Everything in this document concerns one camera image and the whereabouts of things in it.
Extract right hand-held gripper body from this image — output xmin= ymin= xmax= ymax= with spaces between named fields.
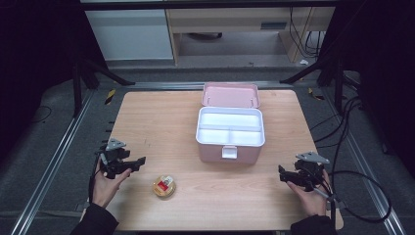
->
xmin=293 ymin=151 xmax=331 ymax=193

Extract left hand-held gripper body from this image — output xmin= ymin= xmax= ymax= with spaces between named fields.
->
xmin=95 ymin=138 xmax=132 ymax=180

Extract pink storage box with lid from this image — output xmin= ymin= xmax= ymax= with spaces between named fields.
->
xmin=195 ymin=81 xmax=266 ymax=165

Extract white divided tray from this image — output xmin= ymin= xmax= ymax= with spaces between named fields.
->
xmin=195 ymin=106 xmax=266 ymax=147

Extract person's right hand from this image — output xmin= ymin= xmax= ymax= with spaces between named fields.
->
xmin=286 ymin=168 xmax=333 ymax=217

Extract person's left hand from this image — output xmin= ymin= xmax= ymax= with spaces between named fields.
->
xmin=91 ymin=159 xmax=133 ymax=210

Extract round yellow tin red label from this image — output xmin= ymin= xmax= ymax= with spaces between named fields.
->
xmin=152 ymin=174 xmax=177 ymax=199

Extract yellow black tape strip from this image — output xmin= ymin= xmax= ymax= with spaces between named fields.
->
xmin=104 ymin=88 xmax=117 ymax=106
xmin=307 ymin=86 xmax=326 ymax=102

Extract black metal stand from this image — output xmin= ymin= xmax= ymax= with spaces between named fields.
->
xmin=71 ymin=53 xmax=136 ymax=118
xmin=279 ymin=48 xmax=347 ymax=116

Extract white cabinet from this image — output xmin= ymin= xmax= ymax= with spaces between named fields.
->
xmin=84 ymin=9 xmax=174 ymax=62

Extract light wooden desk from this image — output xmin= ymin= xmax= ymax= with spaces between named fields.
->
xmin=164 ymin=6 xmax=337 ymax=66

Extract left hand-held gripper black cable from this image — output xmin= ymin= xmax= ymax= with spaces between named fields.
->
xmin=87 ymin=152 xmax=109 ymax=204

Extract hand-held gripper black cable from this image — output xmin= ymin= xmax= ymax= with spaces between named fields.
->
xmin=306 ymin=169 xmax=392 ymax=235
xmin=87 ymin=152 xmax=109 ymax=204

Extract aluminium floor rail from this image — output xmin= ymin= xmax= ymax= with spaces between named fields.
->
xmin=124 ymin=80 xmax=295 ymax=91
xmin=10 ymin=89 xmax=96 ymax=235
xmin=321 ymin=87 xmax=408 ymax=235

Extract black floor cables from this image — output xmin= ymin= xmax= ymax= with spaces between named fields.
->
xmin=308 ymin=95 xmax=364 ymax=150

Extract right hand-held gripper black cable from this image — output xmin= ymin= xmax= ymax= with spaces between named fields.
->
xmin=306 ymin=169 xmax=392 ymax=235

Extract thin black floor cable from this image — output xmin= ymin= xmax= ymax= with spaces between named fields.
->
xmin=30 ymin=105 xmax=53 ymax=124

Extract black cables under desk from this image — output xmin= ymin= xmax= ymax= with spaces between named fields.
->
xmin=288 ymin=6 xmax=328 ymax=60

